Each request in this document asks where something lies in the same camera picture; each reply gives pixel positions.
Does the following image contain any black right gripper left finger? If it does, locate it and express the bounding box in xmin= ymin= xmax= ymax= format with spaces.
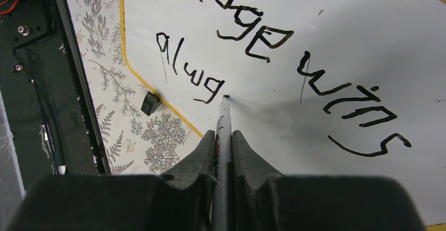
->
xmin=8 ymin=130 xmax=216 ymax=230

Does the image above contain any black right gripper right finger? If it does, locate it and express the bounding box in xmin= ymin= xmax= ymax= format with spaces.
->
xmin=231 ymin=130 xmax=425 ymax=230

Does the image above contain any white marker pen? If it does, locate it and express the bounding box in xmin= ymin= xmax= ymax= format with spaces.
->
xmin=211 ymin=95 xmax=233 ymax=230

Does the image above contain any yellow framed whiteboard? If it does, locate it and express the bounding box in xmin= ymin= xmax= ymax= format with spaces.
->
xmin=121 ymin=0 xmax=445 ymax=224

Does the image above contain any floral table mat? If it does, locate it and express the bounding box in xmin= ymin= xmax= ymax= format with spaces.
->
xmin=67 ymin=0 xmax=201 ymax=175

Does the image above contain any black mounting base plate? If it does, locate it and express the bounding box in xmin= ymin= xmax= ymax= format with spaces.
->
xmin=1 ymin=0 xmax=110 ymax=190

